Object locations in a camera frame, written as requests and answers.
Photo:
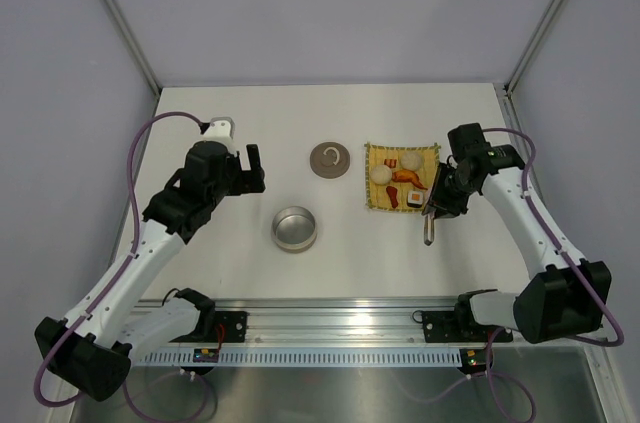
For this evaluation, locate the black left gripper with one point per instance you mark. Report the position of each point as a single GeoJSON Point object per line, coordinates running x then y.
{"type": "Point", "coordinates": [248, 181]}

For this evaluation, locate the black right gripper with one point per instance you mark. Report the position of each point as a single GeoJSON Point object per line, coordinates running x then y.
{"type": "Point", "coordinates": [446, 207]}

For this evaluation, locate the sushi roll orange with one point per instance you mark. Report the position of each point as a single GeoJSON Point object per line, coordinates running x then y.
{"type": "Point", "coordinates": [415, 199]}

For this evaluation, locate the pink cat paw tongs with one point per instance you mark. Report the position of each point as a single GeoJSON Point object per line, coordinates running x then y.
{"type": "Point", "coordinates": [429, 229]}

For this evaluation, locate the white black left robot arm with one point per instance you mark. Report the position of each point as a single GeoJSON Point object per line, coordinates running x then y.
{"type": "Point", "coordinates": [94, 345]}

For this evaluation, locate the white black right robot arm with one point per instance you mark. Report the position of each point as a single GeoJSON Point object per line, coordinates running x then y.
{"type": "Point", "coordinates": [566, 293]}

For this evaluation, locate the taupe round lunch box lid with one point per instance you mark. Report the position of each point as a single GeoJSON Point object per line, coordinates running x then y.
{"type": "Point", "coordinates": [329, 160]}

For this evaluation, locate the round steel lunch box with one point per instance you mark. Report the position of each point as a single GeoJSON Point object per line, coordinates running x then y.
{"type": "Point", "coordinates": [294, 229]}

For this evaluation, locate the orange fried chicken wing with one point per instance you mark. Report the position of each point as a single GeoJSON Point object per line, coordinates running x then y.
{"type": "Point", "coordinates": [408, 176]}

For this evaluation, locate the woven bamboo tray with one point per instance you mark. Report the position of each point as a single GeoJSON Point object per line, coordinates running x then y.
{"type": "Point", "coordinates": [376, 197]}

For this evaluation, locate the white steamed bun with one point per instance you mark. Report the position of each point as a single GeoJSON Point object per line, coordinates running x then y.
{"type": "Point", "coordinates": [381, 175]}
{"type": "Point", "coordinates": [412, 161]}

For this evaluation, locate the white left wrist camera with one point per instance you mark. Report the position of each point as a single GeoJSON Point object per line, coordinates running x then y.
{"type": "Point", "coordinates": [218, 128]}

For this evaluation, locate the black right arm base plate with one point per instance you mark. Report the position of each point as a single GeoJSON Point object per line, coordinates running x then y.
{"type": "Point", "coordinates": [440, 325]}

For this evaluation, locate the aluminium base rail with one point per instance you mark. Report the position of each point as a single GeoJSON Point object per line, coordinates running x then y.
{"type": "Point", "coordinates": [331, 322]}

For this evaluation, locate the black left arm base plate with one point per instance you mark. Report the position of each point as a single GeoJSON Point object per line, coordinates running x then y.
{"type": "Point", "coordinates": [230, 326]}

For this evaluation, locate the perforated cable duct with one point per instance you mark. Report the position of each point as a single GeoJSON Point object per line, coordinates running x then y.
{"type": "Point", "coordinates": [304, 357]}

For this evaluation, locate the left aluminium frame post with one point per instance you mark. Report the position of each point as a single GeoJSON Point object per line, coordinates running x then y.
{"type": "Point", "coordinates": [130, 41]}

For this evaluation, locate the aluminium frame post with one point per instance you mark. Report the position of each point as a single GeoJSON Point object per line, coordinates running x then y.
{"type": "Point", "coordinates": [543, 27]}
{"type": "Point", "coordinates": [130, 41]}

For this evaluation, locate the right aluminium frame post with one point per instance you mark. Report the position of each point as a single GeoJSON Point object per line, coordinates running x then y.
{"type": "Point", "coordinates": [543, 27]}

